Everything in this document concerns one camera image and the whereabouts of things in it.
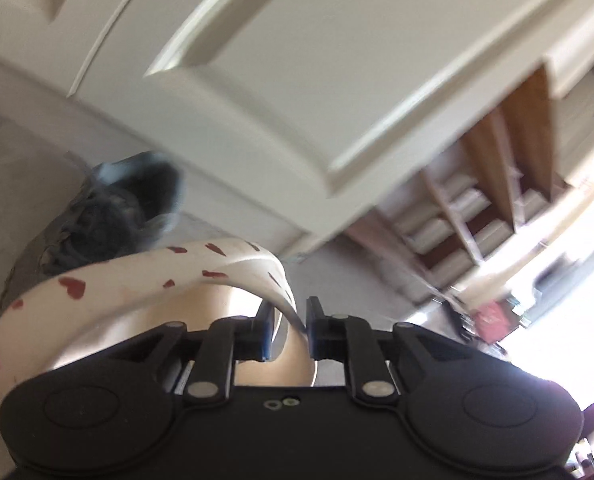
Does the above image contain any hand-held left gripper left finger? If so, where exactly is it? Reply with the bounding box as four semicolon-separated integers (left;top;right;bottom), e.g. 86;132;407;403
112;302;274;407

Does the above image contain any white cabinet door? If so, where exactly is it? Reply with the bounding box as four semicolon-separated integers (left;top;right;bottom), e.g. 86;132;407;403
0;0;594;266

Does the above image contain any white clog with red hearts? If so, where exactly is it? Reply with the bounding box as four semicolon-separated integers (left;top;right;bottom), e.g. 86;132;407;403
0;240;319;413

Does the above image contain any wooden shoe rack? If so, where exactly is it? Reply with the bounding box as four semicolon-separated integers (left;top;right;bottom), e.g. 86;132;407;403
347;65;570;306

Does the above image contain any grey lace-up sneaker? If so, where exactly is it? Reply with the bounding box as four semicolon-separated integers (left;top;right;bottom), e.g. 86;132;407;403
0;150;185;311

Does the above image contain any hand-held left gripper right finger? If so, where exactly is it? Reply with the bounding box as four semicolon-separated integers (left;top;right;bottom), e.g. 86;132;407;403
304;296;460;406

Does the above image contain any pink printed bag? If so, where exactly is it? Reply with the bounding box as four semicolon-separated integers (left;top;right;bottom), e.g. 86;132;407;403
477;300;509;342

